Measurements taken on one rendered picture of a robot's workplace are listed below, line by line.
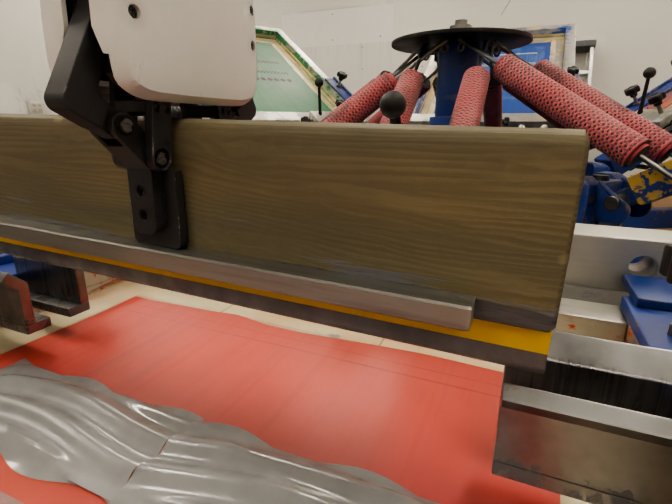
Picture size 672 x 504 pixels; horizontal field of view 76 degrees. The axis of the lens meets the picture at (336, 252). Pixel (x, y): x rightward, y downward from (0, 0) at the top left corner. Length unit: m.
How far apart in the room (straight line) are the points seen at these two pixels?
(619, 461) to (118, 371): 0.32
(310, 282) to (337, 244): 0.02
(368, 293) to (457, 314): 0.04
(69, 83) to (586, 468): 0.26
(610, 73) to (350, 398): 4.19
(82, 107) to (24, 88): 4.49
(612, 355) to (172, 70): 0.25
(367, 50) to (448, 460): 4.50
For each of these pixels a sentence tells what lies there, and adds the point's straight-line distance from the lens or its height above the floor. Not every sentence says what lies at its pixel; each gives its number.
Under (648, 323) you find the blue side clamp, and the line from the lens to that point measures 0.38.
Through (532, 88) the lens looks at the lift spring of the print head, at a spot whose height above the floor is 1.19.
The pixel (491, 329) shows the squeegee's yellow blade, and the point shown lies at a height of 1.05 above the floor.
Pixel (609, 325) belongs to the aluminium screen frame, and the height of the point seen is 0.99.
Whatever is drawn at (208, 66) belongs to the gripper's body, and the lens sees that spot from 0.24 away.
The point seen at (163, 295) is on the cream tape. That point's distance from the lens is 0.51.
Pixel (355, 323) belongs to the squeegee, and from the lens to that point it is 0.21.
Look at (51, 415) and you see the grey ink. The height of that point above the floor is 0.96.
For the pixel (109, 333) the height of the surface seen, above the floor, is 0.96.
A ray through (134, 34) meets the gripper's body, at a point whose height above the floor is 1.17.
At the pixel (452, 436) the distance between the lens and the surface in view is 0.29.
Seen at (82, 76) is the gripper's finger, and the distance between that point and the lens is 0.21.
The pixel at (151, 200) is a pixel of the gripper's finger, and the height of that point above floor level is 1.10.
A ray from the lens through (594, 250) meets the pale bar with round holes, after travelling 0.45.
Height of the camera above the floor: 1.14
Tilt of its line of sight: 17 degrees down
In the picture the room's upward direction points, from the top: straight up
